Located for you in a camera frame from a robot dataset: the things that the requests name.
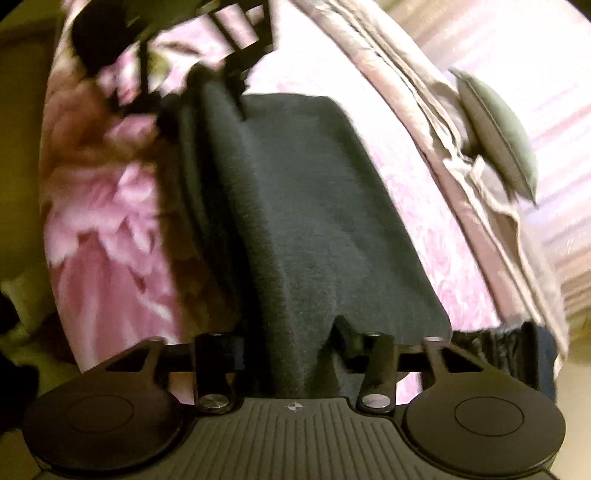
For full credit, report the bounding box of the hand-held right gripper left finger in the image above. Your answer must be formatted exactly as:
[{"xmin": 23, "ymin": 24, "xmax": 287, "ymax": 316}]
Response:
[{"xmin": 104, "ymin": 331, "xmax": 244, "ymax": 412}]

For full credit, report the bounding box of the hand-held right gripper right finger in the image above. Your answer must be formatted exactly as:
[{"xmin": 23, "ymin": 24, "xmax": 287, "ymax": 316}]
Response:
[{"xmin": 332, "ymin": 322, "xmax": 486, "ymax": 412}]

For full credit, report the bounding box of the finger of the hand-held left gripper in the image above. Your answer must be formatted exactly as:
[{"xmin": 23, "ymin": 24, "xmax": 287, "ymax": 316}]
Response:
[
  {"xmin": 139, "ymin": 39, "xmax": 185, "ymax": 139},
  {"xmin": 198, "ymin": 0, "xmax": 279, "ymax": 121}
]

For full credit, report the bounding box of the dark grey fleece garment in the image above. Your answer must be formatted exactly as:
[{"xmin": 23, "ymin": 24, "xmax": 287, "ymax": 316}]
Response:
[{"xmin": 159, "ymin": 65, "xmax": 454, "ymax": 401}]

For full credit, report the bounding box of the dark blue cloth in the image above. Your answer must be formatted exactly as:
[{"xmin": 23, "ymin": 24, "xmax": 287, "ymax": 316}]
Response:
[{"xmin": 450, "ymin": 320, "xmax": 561, "ymax": 401}]

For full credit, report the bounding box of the pink rose pattern blanket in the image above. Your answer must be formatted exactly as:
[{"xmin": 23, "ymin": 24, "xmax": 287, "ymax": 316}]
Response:
[{"xmin": 215, "ymin": 0, "xmax": 503, "ymax": 403}]

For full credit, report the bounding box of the pink floral bed sheet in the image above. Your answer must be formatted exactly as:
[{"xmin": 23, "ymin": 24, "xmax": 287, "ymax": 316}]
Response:
[{"xmin": 39, "ymin": 0, "xmax": 245, "ymax": 377}]

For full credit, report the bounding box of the beige quilt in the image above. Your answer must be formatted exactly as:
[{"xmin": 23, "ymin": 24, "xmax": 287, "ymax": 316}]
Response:
[{"xmin": 295, "ymin": 0, "xmax": 572, "ymax": 366}]

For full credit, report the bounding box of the grey-green pillow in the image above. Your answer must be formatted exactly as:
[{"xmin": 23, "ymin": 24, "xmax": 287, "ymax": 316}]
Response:
[{"xmin": 450, "ymin": 68, "xmax": 540, "ymax": 207}]

